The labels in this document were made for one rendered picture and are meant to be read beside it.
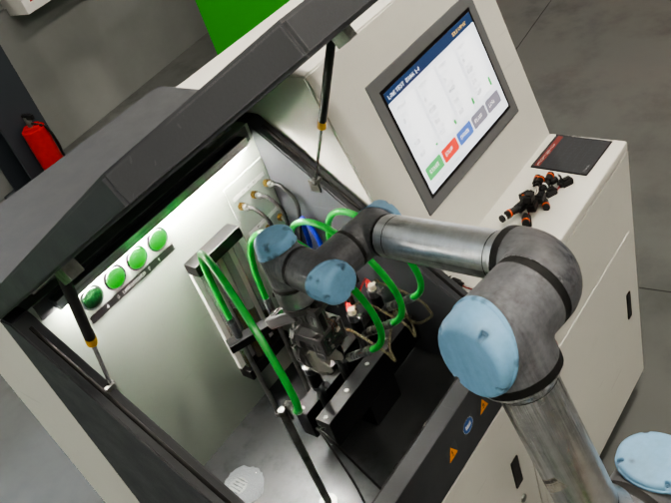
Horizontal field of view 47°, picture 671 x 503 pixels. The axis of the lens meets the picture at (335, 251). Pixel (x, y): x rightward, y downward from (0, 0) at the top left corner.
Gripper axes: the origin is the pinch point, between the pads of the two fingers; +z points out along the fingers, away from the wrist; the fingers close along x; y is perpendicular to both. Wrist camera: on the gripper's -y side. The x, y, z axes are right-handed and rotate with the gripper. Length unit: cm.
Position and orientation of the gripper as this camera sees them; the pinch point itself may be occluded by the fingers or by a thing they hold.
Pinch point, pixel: (322, 367)
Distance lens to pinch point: 157.2
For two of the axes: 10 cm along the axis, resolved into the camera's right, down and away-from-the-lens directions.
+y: 7.7, 1.9, -6.1
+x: 5.7, -6.3, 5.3
